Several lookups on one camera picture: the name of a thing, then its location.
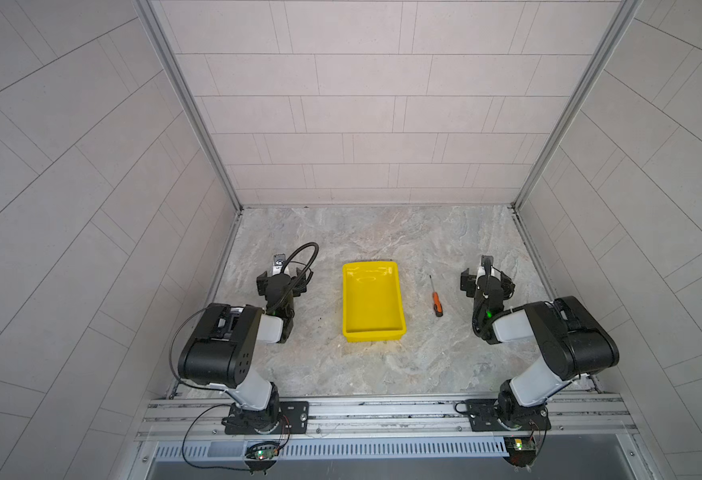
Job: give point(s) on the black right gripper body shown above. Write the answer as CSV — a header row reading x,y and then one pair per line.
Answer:
x,y
473,290

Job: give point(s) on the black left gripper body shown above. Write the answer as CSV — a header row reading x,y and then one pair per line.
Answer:
x,y
301,287

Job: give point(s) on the orange black handled screwdriver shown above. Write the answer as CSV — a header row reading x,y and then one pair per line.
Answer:
x,y
436,302

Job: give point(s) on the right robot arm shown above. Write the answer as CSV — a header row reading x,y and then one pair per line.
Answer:
x,y
570,340

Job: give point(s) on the yellow plastic bin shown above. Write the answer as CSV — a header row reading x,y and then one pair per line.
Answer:
x,y
372,302

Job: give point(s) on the left controller board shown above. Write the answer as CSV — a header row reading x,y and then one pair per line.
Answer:
x,y
263,451

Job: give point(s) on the controller board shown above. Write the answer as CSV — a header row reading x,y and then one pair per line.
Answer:
x,y
522,451
263,451

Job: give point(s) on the right controller board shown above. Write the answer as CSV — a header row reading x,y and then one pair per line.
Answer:
x,y
522,451

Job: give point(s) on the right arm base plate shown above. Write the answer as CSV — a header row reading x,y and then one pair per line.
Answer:
x,y
486,415

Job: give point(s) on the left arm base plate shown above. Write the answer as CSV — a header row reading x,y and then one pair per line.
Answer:
x,y
289,416

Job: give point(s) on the aluminium mounting rail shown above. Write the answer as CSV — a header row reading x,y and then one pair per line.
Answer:
x,y
387,416

